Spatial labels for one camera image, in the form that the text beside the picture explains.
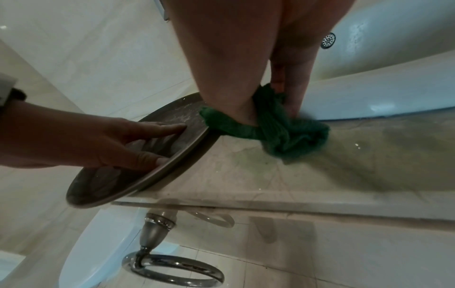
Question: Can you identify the white toilet lid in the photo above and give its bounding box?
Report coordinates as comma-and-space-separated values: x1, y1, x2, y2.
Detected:
58, 207, 180, 288

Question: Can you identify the white round sink basin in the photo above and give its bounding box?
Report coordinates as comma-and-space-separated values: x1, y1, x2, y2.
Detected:
302, 0, 455, 121

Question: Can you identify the chrome towel ring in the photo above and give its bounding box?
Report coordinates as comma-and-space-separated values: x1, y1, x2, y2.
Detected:
121, 212, 226, 288

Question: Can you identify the person's left hand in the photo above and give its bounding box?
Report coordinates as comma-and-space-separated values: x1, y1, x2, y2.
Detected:
0, 100, 188, 173

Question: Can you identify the dark round metal tray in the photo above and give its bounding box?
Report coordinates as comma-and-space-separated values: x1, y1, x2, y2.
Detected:
65, 93, 223, 210

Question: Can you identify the person's right hand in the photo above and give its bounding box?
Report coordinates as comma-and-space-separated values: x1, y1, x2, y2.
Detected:
167, 0, 358, 125

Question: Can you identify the green cloth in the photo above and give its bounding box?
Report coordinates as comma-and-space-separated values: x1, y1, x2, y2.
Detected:
199, 83, 331, 165

